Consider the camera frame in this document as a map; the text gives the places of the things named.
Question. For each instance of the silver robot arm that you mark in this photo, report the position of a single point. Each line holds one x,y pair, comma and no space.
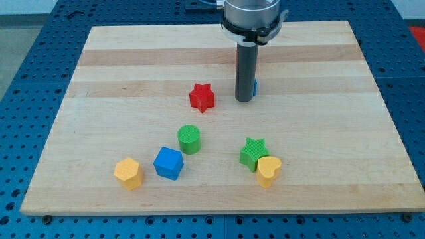
251,22

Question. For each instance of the blue triangle block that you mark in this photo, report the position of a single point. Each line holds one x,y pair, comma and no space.
255,87

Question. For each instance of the red star block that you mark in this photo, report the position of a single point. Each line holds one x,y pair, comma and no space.
202,97

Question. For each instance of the green cylinder block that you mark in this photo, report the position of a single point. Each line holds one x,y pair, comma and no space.
189,138

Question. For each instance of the green star block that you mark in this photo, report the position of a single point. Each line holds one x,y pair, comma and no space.
252,151

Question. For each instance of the blue cube block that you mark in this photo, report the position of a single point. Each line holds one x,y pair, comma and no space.
168,163

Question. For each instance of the wooden board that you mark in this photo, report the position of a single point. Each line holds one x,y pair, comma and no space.
317,106

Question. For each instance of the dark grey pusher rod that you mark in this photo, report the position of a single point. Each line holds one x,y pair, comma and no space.
246,58

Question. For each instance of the yellow heart block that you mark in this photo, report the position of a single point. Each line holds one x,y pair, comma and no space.
268,169

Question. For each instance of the yellow hexagon block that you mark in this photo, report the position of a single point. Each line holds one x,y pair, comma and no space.
129,173

